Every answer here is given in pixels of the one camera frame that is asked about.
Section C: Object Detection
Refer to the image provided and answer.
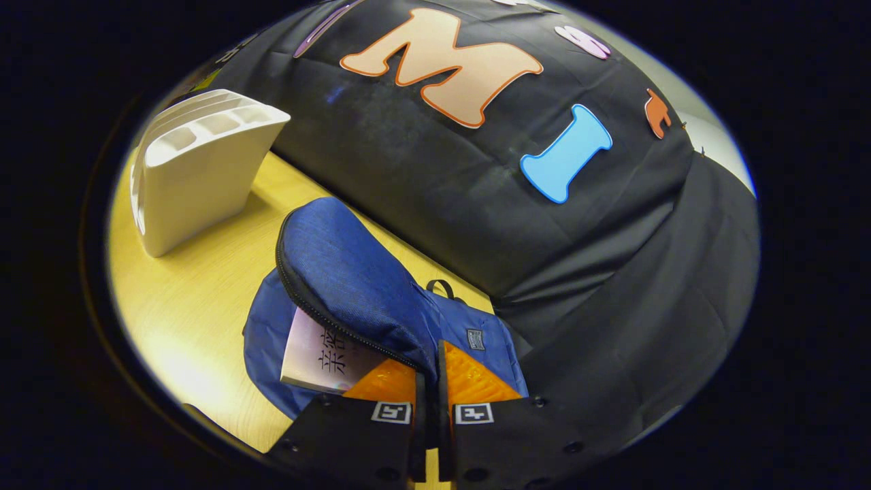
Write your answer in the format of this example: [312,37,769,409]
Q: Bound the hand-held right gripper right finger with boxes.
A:
[435,340,593,490]

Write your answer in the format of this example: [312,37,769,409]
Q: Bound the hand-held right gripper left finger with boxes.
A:
[269,357,426,487]

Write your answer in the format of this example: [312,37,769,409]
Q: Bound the mauve cover book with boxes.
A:
[280,308,389,395]

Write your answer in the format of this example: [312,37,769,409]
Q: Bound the blue schoolbag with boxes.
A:
[243,197,530,421]

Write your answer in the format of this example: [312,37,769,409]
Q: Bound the white plastic bookshelf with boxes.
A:
[129,88,292,258]

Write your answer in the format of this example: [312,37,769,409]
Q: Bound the black backdrop cloth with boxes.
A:
[163,0,761,450]

